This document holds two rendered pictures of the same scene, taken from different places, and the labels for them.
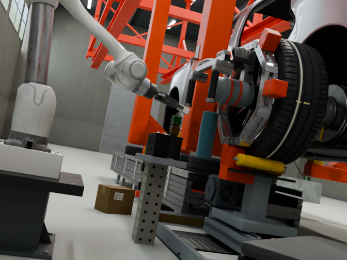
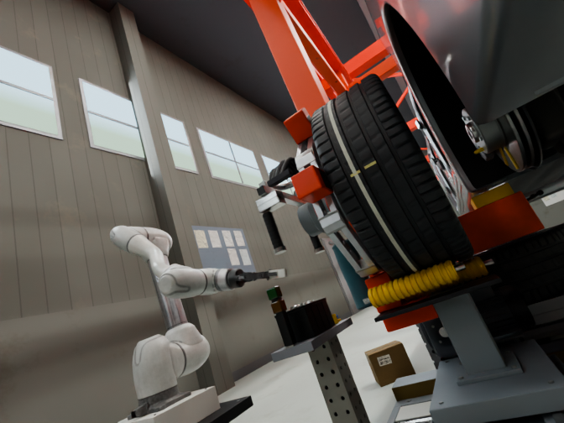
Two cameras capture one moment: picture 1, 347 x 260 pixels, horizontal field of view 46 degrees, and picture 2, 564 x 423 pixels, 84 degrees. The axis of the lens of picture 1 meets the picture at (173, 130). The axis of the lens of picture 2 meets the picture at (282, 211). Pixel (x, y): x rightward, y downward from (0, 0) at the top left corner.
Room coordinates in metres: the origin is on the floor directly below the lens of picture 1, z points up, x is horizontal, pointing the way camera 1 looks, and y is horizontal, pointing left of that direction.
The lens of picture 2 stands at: (1.16, -0.88, 0.55)
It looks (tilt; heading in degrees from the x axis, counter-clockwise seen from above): 18 degrees up; 41
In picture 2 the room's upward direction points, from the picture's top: 21 degrees counter-clockwise
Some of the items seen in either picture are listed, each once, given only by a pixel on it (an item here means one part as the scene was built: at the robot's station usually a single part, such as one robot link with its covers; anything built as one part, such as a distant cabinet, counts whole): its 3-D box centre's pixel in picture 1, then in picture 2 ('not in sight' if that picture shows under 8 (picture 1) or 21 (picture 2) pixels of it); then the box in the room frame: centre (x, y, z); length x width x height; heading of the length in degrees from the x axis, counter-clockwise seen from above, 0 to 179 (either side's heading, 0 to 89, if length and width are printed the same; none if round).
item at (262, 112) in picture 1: (243, 95); (346, 201); (2.15, -0.33, 0.85); 0.54 x 0.07 x 0.54; 16
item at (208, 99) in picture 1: (213, 85); (273, 231); (1.92, -0.15, 0.83); 0.04 x 0.04 x 0.16
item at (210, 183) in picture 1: (240, 205); (493, 332); (2.47, -0.47, 0.26); 0.42 x 0.18 x 0.35; 106
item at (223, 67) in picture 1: (222, 66); (270, 201); (1.93, -0.18, 0.93); 0.09 x 0.05 x 0.05; 106
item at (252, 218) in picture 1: (255, 199); (470, 335); (2.20, -0.49, 0.32); 0.40 x 0.30 x 0.28; 16
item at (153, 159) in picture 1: (158, 160); (316, 336); (2.16, 0.05, 0.44); 0.43 x 0.17 x 0.03; 16
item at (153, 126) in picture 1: (168, 134); not in sight; (4.53, 0.05, 0.69); 0.52 x 0.17 x 0.35; 106
